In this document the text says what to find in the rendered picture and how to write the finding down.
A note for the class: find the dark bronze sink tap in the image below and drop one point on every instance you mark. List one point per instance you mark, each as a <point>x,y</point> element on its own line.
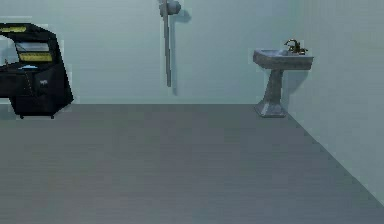
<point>294,47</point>

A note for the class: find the yellow towel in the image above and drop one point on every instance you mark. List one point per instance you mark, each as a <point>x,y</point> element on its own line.
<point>13,29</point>
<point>36,57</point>

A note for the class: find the grey folded towel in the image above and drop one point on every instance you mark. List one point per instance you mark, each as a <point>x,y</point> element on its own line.
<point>32,47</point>

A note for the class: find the grey pedestal sink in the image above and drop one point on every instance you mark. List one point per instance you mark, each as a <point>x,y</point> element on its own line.
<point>275,61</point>

